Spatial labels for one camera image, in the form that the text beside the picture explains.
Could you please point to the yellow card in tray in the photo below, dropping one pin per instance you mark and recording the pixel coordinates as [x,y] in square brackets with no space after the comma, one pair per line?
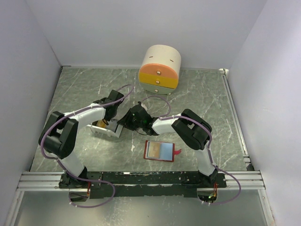
[102,124]

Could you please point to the white card tray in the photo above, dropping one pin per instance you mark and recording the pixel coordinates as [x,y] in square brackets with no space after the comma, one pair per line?
[112,130]

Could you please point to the round three-drawer mini cabinet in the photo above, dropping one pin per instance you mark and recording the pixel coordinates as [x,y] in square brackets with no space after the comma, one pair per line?
[159,73]

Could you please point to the gold striped credit card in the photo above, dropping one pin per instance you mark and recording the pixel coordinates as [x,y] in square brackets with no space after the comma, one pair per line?
[153,150]

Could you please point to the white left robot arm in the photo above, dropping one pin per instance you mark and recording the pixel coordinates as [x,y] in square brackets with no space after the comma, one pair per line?
[58,137]

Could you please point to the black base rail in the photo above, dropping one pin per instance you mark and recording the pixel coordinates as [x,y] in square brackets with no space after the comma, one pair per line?
[139,184]

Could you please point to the red card holder wallet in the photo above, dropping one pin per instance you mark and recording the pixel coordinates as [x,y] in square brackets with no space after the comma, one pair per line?
[167,152]

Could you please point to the aluminium front frame rail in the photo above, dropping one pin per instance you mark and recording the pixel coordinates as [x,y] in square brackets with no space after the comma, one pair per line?
[39,181]

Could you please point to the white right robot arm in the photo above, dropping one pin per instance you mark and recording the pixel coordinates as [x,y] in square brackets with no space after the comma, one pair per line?
[192,129]

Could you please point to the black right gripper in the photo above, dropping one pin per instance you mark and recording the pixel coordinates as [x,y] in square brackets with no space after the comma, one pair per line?
[126,121]

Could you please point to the aluminium frame rail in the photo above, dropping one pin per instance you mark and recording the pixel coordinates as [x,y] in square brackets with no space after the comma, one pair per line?
[246,157]
[39,181]

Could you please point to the aluminium right front rail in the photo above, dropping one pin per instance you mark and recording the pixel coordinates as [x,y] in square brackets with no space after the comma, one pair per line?
[249,180]

